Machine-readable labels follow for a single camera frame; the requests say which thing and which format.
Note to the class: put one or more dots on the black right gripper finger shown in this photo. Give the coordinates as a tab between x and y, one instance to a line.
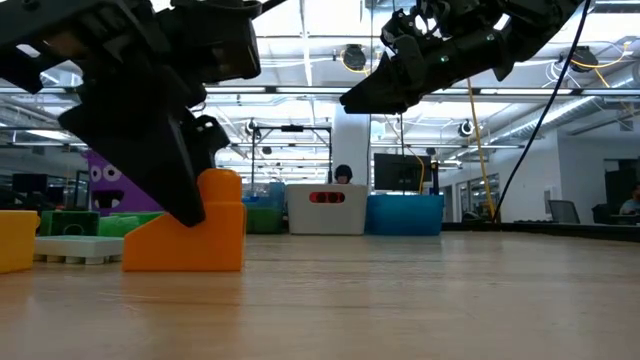
390	111
380	90

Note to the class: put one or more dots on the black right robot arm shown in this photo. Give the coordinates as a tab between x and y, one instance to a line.
550	12

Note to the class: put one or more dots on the yellow building block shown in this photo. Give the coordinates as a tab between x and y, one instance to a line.
17	240

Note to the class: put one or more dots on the orange stepped building block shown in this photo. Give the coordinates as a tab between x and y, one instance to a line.
200	245

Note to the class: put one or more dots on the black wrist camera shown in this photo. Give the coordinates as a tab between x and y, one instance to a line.
450	15
220	40

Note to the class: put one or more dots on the person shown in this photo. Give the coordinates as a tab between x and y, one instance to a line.
632	202
343	174

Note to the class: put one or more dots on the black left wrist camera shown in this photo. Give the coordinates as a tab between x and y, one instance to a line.
220	40

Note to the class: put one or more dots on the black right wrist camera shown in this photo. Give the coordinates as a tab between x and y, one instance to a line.
450	15

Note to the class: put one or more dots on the white plastic bin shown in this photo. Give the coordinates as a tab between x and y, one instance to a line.
327	217

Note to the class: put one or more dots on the black metal stand frame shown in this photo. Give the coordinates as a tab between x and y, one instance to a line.
292	129

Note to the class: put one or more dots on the white square pillar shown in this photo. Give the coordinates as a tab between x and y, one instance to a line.
350	140

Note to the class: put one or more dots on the grey office chair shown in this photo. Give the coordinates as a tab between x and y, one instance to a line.
564	212

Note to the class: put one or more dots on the black monitor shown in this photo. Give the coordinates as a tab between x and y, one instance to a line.
400	172

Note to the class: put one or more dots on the black table frame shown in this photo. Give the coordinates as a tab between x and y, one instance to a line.
550	231

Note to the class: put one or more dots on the mint building block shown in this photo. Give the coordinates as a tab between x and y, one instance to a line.
75	246

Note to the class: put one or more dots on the dark green building block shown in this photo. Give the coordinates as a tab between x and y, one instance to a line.
65	222

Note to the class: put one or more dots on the purple monster-face bucket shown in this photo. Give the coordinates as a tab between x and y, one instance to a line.
107	192

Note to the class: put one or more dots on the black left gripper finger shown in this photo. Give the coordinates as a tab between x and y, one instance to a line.
150	160
212	140

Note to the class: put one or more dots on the blue plastic bin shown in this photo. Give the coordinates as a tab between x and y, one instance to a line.
405	215

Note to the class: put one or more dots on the black cabinet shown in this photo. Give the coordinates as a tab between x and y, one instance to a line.
622	180

